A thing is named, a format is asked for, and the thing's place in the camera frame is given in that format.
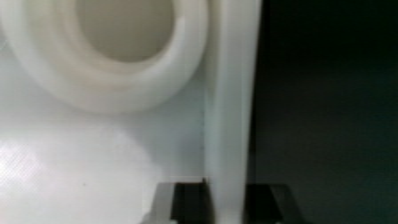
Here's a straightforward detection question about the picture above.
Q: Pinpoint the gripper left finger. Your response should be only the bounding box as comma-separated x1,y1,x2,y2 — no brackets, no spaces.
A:
154,182,210,224

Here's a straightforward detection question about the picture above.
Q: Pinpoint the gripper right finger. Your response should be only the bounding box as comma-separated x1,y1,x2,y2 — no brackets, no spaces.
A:
246,184,301,224

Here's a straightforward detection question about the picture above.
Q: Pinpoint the white square table top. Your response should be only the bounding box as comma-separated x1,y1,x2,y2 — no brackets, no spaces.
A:
0,0,262,224

